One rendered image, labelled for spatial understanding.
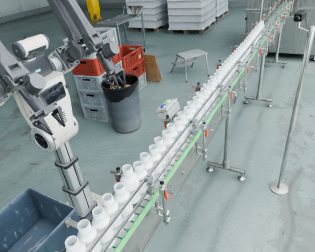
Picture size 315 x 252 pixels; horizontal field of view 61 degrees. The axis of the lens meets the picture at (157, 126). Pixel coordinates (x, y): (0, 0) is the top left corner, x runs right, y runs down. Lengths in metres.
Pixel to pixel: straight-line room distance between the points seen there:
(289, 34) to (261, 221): 3.84
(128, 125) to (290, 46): 3.47
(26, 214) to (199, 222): 1.33
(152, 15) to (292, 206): 6.67
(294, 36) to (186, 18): 3.12
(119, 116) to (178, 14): 4.92
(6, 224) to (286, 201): 2.06
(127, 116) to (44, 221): 1.92
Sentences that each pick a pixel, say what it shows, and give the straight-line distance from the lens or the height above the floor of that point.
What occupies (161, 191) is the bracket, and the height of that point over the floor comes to 1.08.
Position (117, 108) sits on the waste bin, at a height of 0.38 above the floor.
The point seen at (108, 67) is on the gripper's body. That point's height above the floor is 1.39.
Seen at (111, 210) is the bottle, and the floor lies 1.12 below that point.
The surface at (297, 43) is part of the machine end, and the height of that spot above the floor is 0.31.
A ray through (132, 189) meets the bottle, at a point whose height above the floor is 1.12.
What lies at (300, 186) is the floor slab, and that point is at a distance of 2.72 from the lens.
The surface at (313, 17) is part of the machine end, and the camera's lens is 5.41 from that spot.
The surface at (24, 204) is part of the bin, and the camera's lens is 1.47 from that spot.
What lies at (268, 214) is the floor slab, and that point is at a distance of 2.42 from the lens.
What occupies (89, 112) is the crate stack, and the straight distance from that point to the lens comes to 3.78.
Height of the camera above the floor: 1.82
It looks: 32 degrees down
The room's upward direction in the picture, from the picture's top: 6 degrees counter-clockwise
